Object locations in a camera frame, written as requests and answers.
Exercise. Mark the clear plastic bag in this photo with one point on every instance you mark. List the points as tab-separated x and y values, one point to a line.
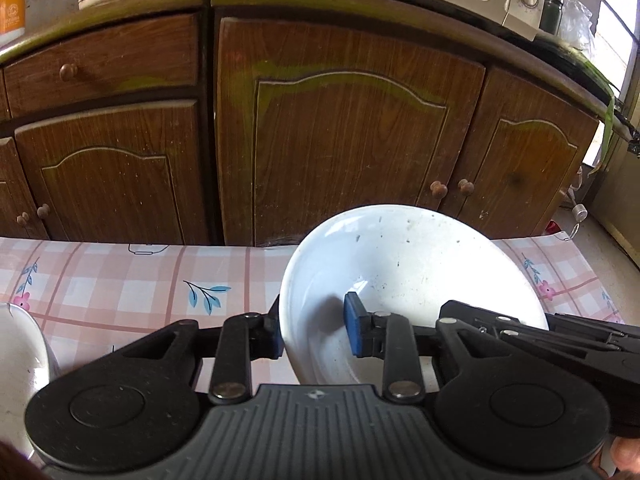
577	20

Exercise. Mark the black griddle pan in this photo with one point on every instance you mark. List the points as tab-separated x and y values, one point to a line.
575	60

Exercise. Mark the brown wooden kitchen cabinet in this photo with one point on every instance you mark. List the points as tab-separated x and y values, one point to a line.
340	135

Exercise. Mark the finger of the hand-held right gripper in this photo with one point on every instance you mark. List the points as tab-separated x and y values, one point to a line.
525	327

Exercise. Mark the red bag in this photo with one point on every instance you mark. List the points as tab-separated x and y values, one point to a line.
555	227

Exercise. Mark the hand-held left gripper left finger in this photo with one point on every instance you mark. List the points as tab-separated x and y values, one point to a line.
260	332

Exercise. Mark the cream microwave oven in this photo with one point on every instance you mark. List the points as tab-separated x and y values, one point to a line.
515	15

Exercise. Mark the person's right hand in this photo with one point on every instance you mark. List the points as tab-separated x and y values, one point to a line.
627	452

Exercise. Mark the plain white ceramic bowl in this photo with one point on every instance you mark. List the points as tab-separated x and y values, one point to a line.
410	260

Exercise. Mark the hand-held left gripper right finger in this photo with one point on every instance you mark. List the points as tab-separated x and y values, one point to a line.
354	322

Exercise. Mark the metal framed glass door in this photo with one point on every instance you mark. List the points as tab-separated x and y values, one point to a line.
620	20

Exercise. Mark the orange electric kettle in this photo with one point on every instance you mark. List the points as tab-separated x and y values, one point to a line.
11	10

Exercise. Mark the pink checked tablecloth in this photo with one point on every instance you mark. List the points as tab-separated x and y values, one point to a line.
125	300

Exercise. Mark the small hanging clear bottle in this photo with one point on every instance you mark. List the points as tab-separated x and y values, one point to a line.
580	212

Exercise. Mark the green onion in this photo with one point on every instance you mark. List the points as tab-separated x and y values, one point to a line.
609	120

